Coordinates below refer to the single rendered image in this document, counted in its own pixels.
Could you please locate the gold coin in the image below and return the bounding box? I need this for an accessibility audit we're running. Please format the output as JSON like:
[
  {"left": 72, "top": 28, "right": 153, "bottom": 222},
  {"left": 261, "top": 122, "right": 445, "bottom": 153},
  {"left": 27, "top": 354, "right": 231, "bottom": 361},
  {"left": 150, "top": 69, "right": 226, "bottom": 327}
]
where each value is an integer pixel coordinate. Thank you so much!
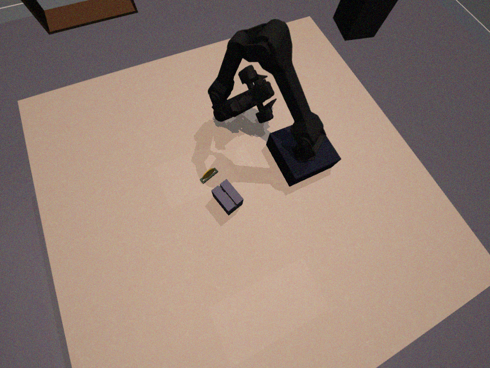
[{"left": 203, "top": 168, "right": 214, "bottom": 179}]

